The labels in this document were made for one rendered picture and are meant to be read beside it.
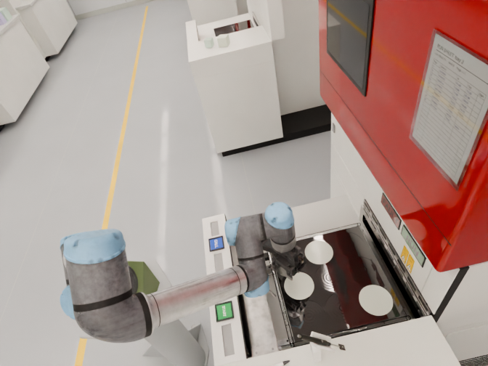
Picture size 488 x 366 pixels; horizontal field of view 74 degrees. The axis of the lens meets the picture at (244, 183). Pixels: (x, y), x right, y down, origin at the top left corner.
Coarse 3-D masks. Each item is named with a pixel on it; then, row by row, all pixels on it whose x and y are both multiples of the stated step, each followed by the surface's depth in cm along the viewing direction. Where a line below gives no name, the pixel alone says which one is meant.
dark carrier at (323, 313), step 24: (312, 240) 122; (336, 240) 120; (360, 240) 118; (312, 264) 115; (336, 264) 113; (360, 264) 112; (336, 288) 107; (360, 288) 106; (288, 312) 105; (312, 312) 103; (336, 312) 102; (360, 312) 101
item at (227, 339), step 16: (208, 224) 128; (224, 240) 121; (208, 256) 118; (224, 256) 117; (208, 272) 113; (224, 320) 100; (224, 336) 98; (240, 336) 96; (224, 352) 94; (240, 352) 93
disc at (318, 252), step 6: (318, 240) 121; (306, 246) 120; (312, 246) 120; (318, 246) 119; (324, 246) 119; (330, 246) 119; (306, 252) 119; (312, 252) 118; (318, 252) 118; (324, 252) 117; (330, 252) 117; (312, 258) 116; (318, 258) 116; (324, 258) 116; (330, 258) 115
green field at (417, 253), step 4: (404, 228) 94; (404, 232) 94; (404, 236) 95; (408, 236) 92; (408, 240) 93; (412, 240) 90; (408, 244) 94; (412, 244) 91; (412, 248) 92; (416, 248) 89; (416, 252) 90; (416, 256) 91; (420, 256) 88; (420, 260) 89; (420, 264) 89
